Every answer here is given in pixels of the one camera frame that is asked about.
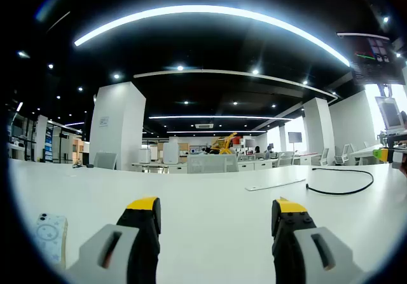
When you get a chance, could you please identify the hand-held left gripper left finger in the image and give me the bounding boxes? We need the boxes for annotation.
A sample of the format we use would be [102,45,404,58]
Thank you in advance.
[65,196,162,284]

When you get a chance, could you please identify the grey chair back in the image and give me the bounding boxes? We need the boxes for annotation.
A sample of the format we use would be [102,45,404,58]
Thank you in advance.
[93,151,118,171]

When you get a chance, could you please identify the straight ceiling light strip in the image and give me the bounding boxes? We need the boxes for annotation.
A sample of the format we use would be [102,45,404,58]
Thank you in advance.
[148,115,294,121]

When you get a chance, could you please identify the white star-patterned smartphone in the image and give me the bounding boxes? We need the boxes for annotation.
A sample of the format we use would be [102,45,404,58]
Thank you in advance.
[34,212,69,269]

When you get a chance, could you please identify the curved ceiling light strip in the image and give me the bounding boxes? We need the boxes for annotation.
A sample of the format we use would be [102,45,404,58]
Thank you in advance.
[73,4,351,68]

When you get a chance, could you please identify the white desk USB port strip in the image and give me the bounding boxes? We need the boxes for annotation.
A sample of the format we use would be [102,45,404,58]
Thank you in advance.
[244,178,307,193]

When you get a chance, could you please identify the display on floor stand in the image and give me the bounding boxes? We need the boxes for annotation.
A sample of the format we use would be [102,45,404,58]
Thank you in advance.
[287,132,303,153]

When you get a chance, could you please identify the white mesh chair back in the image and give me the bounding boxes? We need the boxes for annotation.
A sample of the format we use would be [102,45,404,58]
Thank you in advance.
[186,153,240,174]

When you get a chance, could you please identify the black USB data cable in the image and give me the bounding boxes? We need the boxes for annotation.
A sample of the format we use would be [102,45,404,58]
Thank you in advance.
[306,167,375,196]

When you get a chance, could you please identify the white office chair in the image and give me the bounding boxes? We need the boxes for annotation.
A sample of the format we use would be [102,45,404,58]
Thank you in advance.
[333,144,351,166]
[317,147,331,166]

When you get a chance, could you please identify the hanging dark monitor screen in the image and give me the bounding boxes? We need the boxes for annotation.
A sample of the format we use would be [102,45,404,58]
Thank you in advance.
[336,31,407,86]

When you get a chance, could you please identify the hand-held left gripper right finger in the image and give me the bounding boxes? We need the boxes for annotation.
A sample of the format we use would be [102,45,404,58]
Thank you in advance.
[271,197,367,284]

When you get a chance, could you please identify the tall white appliance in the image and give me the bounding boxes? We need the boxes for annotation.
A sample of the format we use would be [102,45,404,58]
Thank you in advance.
[163,139,179,165]

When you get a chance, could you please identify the small white appliance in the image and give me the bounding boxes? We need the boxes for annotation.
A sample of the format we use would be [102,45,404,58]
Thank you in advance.
[138,147,151,165]

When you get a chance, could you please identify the white desk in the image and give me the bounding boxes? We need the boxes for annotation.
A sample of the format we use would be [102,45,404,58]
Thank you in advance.
[8,158,407,284]

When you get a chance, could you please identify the blue standing banner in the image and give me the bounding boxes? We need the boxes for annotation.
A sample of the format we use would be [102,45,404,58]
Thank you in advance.
[44,131,53,162]

